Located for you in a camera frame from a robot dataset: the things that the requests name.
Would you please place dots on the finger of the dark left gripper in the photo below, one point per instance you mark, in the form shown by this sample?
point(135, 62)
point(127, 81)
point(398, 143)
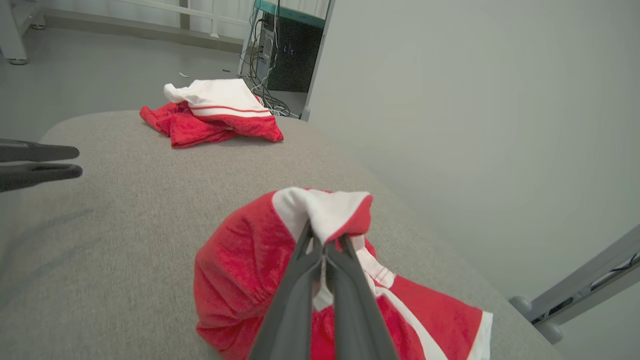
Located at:
point(35, 174)
point(35, 151)

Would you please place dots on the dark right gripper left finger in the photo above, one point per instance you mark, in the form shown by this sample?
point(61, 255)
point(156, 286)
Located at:
point(292, 310)

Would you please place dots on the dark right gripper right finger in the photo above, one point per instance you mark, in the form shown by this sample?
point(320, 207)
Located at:
point(357, 320)

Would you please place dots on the red garment ribbed white trim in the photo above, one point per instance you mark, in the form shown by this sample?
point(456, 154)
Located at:
point(240, 270)

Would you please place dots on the red jersey with white sleeves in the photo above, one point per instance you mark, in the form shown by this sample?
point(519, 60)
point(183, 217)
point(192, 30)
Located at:
point(220, 95)

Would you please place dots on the white table leg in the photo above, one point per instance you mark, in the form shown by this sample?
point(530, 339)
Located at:
point(12, 35)

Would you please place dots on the black computer tower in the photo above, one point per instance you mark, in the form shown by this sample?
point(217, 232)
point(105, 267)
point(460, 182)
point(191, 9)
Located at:
point(295, 60)

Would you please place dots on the teal-topped desk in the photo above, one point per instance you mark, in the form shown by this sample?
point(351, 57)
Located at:
point(290, 12)

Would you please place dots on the white floor rail frame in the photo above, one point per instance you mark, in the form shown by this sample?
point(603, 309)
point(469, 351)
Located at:
point(150, 31)

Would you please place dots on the grey partition post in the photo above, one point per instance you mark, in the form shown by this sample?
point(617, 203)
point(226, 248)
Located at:
point(580, 285)

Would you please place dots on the white partition end frame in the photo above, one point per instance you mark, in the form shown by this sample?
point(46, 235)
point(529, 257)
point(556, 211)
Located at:
point(317, 60)

